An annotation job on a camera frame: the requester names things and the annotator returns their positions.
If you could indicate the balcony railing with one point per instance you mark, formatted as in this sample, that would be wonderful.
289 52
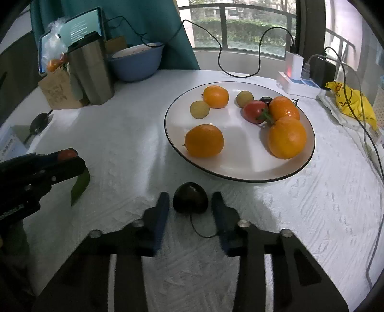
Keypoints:
222 24

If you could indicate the tablet with lit screen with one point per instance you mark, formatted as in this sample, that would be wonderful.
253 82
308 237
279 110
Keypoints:
84 24

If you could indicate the white plate with dark rim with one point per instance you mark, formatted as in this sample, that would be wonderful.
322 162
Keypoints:
240 150

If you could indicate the clear plastic bag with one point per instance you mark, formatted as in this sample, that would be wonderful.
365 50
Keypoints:
52 45

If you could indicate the stainless steel tumbler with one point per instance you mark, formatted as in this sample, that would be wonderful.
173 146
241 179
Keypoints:
90 72

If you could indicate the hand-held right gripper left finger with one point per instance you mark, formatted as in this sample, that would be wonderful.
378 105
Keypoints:
160 219

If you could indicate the yellow plastic bag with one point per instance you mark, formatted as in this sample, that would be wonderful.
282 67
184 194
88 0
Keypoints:
354 102

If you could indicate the black window frame post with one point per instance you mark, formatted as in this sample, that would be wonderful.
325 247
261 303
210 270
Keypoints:
310 24

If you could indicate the red cherry tomato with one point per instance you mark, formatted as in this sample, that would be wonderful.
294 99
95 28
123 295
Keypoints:
255 111
67 154

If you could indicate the blue bowl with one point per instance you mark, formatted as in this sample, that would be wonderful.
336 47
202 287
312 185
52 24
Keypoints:
138 66

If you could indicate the white tissue packet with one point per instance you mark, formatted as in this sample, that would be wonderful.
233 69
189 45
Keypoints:
333 111

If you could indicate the black power adapter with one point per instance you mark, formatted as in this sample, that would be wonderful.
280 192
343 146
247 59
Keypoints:
322 72

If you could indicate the white and blue box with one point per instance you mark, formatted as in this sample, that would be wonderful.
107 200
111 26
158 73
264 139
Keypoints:
10 144

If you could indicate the orange mandarin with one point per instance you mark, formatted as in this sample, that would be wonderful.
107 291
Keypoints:
283 108
216 96
287 137
204 141

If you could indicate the dark purple cherry tomato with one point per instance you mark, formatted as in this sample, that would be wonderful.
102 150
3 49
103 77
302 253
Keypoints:
265 99
190 201

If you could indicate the green leaf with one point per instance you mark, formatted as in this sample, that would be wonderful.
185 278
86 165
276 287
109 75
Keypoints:
79 186

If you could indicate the teal curtain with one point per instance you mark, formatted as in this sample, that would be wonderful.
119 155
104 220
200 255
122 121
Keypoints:
144 18

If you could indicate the black round object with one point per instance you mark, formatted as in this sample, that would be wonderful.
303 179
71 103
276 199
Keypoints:
39 123

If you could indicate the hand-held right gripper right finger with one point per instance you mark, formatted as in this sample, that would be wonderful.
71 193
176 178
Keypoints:
222 222

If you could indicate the brown cardboard box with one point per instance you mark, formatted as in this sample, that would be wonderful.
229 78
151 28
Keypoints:
57 90

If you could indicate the white charger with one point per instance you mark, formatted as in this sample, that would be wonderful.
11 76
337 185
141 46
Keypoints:
294 64

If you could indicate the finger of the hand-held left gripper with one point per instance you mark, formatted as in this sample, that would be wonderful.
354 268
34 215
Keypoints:
69 169
42 160

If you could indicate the white power strip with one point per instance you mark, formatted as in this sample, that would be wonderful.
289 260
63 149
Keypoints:
297 87

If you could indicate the tan longan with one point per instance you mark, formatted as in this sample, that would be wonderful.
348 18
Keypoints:
199 109
244 99

